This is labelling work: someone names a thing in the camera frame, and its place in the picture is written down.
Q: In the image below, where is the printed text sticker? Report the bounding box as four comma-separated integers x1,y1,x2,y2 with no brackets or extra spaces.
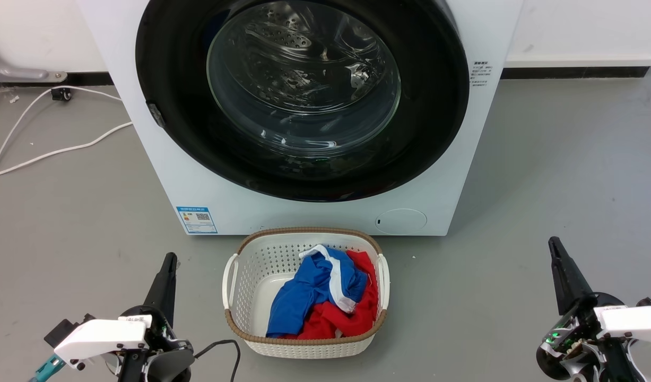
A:
470,60,494,92

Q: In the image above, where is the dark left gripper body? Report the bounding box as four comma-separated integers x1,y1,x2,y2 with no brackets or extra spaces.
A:
118,305,195,356

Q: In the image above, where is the black round glass door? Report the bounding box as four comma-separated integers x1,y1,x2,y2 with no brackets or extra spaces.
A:
135,0,470,203

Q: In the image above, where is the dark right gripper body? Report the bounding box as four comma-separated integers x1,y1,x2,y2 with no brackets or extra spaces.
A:
536,292,624,380

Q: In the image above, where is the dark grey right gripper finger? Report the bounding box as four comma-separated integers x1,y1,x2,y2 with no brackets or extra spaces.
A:
548,237,594,315

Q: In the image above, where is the teal cable connector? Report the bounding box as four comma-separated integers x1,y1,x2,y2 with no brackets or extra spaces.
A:
31,354,66,382

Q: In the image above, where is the white front-load washing machine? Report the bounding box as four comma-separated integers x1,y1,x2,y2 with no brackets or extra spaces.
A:
76,0,525,237

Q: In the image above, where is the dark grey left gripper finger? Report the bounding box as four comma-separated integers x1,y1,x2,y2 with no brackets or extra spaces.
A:
143,253,178,326

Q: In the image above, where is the blue garment with white trim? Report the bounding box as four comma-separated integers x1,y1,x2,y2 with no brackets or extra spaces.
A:
266,245,368,338

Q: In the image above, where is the red garment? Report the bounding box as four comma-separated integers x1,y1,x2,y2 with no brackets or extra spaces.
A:
283,250,380,340

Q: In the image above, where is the white power cable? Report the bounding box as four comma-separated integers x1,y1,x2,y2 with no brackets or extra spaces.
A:
0,121,134,178
0,85,123,184

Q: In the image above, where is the thin black cable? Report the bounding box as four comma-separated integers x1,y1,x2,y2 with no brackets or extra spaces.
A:
194,340,241,382

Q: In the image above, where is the blue energy label sticker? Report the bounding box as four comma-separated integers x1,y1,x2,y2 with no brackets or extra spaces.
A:
176,206,219,235

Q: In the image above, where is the round white filter cover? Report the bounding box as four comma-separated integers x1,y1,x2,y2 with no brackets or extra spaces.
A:
375,208,428,235

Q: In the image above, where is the white perforated laundry basket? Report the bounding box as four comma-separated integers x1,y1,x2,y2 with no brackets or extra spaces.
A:
222,227,390,359

